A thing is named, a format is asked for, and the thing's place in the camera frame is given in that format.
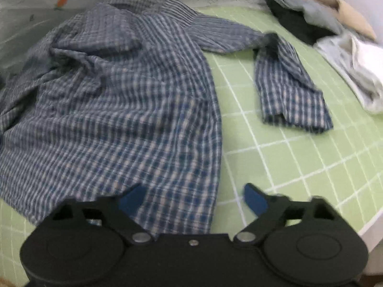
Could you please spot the beige garment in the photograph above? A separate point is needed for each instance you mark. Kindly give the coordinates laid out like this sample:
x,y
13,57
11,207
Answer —
x,y
353,18

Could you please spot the green grid mat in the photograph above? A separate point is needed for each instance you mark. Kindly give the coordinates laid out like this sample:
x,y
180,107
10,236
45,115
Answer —
x,y
284,161

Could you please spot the blue plaid shirt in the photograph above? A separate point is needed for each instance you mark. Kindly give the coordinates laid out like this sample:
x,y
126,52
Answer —
x,y
119,110

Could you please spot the white garment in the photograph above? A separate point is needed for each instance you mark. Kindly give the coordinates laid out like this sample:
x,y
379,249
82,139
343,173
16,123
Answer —
x,y
359,65

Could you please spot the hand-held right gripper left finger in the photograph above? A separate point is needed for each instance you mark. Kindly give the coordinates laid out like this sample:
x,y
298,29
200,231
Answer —
x,y
133,199

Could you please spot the grey-blue garment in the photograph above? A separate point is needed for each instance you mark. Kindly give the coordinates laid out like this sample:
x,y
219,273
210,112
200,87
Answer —
x,y
317,13

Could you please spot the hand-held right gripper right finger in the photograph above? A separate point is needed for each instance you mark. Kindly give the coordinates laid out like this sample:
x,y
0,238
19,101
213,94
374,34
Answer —
x,y
254,199

